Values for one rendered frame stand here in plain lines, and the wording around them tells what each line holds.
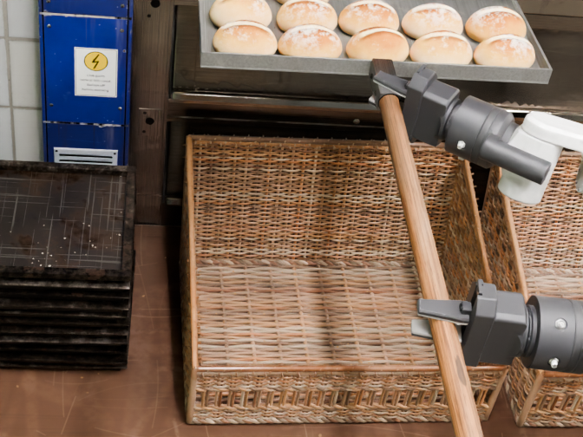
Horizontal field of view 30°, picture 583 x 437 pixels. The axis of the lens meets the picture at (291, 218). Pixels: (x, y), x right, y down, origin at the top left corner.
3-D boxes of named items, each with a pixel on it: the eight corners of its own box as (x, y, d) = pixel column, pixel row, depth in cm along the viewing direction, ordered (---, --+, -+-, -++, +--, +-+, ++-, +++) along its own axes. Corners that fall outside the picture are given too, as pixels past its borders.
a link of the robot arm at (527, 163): (501, 100, 160) (573, 130, 156) (476, 164, 164) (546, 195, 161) (480, 114, 150) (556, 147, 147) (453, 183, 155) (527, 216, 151)
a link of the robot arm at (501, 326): (481, 320, 122) (585, 333, 123) (474, 259, 129) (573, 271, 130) (455, 388, 131) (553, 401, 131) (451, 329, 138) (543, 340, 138)
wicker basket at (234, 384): (174, 234, 224) (182, 129, 205) (438, 239, 233) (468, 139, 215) (182, 428, 189) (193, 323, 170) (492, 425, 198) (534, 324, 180)
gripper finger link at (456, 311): (416, 298, 130) (467, 305, 130) (417, 319, 128) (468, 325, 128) (419, 290, 129) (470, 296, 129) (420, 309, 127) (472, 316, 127)
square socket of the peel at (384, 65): (399, 112, 162) (402, 94, 160) (375, 111, 162) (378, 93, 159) (389, 75, 169) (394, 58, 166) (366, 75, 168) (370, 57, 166)
